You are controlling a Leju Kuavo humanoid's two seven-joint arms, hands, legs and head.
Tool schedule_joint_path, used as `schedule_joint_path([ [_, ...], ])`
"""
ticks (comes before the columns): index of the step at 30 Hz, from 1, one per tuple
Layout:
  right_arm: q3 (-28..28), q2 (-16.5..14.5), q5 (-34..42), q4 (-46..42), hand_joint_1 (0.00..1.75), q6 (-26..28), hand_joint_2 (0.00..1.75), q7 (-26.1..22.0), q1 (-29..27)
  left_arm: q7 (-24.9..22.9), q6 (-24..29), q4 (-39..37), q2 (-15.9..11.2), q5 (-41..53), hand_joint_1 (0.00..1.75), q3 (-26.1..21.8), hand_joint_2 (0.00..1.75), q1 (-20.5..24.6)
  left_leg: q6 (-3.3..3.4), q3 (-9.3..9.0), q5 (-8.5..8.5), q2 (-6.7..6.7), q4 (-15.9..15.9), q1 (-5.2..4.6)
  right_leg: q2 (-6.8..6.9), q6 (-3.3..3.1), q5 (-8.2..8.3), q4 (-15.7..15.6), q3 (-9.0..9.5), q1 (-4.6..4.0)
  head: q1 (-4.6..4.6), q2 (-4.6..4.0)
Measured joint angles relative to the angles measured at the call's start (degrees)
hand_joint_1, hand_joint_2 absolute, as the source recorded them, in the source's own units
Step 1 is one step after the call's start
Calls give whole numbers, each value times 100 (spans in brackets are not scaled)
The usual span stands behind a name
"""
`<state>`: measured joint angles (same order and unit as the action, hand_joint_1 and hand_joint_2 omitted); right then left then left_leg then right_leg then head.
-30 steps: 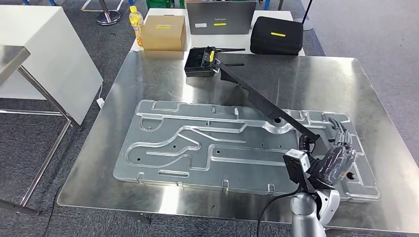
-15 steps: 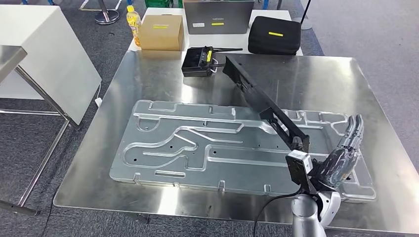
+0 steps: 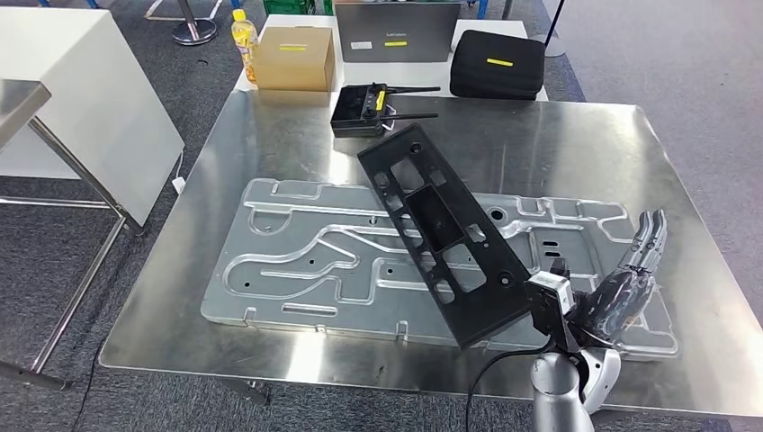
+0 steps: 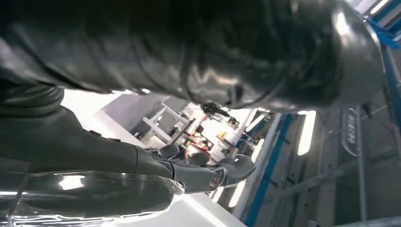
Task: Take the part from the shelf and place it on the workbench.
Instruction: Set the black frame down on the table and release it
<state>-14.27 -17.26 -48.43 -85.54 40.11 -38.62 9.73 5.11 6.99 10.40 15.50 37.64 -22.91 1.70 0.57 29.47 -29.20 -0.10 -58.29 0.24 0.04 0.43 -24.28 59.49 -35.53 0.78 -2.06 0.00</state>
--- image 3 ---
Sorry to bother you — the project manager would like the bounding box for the yellow drink bottle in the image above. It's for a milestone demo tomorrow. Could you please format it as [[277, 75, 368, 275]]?
[[230, 8, 261, 85]]

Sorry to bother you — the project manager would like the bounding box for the chrome stanchion post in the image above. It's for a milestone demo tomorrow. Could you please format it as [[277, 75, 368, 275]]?
[[171, 0, 220, 47]]

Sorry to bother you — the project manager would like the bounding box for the white cabinet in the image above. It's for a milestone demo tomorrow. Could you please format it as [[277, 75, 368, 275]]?
[[0, 6, 186, 228]]

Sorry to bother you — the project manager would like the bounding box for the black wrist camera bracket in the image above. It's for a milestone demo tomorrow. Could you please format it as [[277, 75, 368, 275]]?
[[524, 283, 584, 354]]

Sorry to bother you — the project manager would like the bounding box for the black pole stand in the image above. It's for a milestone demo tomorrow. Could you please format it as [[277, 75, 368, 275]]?
[[529, 0, 569, 59]]

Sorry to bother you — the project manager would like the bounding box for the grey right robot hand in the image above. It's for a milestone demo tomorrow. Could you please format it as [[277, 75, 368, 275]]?
[[562, 208, 669, 347]]

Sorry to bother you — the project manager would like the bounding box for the brown cardboard box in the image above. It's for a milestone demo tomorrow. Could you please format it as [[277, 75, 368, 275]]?
[[255, 25, 337, 94]]

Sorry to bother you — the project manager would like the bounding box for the grey flat part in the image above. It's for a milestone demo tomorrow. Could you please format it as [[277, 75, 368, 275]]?
[[201, 177, 681, 363]]

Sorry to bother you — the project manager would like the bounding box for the green plastic crate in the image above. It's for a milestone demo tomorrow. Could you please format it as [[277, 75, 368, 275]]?
[[262, 0, 319, 17]]

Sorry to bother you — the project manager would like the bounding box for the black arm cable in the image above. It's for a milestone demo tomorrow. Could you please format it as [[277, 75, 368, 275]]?
[[463, 340, 554, 432]]

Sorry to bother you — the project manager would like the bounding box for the black floor cable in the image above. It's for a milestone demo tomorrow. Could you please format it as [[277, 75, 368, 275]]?
[[70, 337, 109, 432]]

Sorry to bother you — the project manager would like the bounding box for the grey laptop box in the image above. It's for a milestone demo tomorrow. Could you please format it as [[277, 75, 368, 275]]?
[[333, 0, 463, 65]]

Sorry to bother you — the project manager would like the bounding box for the white table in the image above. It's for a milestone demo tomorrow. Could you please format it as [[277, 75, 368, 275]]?
[[233, 14, 550, 104]]

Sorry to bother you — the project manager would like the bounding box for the black router with antennas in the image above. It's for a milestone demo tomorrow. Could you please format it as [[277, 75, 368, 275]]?
[[329, 82, 443, 140]]

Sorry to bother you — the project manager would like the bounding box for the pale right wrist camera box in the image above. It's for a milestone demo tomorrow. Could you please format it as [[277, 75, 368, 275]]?
[[527, 271, 577, 312]]

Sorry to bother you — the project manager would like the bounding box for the black license plate frame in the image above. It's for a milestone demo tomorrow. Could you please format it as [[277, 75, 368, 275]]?
[[356, 123, 534, 351]]

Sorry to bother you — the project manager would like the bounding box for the black zip case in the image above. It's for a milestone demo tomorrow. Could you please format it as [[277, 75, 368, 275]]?
[[448, 30, 547, 102]]

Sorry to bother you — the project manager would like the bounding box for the stainless steel table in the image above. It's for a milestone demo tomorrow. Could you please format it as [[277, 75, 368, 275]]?
[[98, 89, 763, 419]]

